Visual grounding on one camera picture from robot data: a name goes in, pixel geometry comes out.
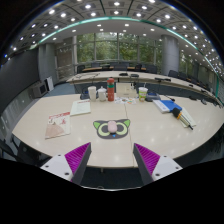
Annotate ceiling lights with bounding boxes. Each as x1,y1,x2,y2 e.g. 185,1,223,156
11,0,224,73

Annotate white standing panel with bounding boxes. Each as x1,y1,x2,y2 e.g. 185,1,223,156
44,75,55,92

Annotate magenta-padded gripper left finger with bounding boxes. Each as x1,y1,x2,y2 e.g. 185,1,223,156
39,142,92,186

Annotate white box appliance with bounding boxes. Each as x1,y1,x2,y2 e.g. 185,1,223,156
31,81,49,99

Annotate black foam handheld microphone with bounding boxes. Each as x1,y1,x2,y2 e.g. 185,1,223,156
171,107,194,130

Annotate dark office chairs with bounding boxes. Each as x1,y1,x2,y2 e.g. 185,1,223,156
76,61,216,93

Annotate white booklet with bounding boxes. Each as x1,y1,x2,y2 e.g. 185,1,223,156
69,99,92,117

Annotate red and white leaflet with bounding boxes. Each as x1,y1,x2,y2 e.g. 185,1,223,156
44,111,72,140

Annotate cat face mouse pad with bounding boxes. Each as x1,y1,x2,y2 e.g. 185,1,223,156
92,118,131,140

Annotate white paper sheet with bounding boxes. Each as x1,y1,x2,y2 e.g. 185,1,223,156
179,108,198,129

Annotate dark conference phone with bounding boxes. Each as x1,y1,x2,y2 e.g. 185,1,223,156
145,91,162,103

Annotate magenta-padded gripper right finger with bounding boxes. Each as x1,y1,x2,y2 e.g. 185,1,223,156
132,142,184,186

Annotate paper cup with straw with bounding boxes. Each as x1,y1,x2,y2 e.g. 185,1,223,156
137,82,149,103

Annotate beige cardboard box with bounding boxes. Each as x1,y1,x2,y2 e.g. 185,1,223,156
115,82,138,99

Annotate red drink bottle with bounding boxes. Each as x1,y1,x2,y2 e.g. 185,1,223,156
106,77,116,102

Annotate white lidded mug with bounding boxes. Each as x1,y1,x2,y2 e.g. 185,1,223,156
96,86,108,102

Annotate blue book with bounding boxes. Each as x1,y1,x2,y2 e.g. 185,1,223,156
160,99,183,113

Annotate colourful sticker sheet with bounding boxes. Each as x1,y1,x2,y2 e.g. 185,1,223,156
114,96,138,106

